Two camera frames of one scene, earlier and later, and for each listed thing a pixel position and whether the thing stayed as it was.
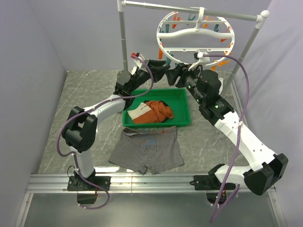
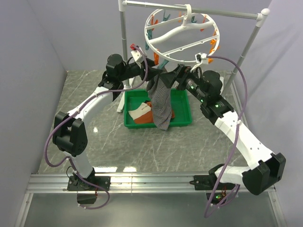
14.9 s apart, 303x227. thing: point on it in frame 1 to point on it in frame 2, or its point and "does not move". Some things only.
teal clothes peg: x=167 y=28 to x=164 y=19
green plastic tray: x=177 y=100 does not move
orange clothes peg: x=175 y=18 to x=152 y=20
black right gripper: x=181 y=70 does not move
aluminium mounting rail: x=41 y=183 does not move
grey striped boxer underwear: x=156 y=150 to x=160 y=96
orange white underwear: x=150 y=112 does not move
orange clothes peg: x=160 y=54 to x=156 y=58
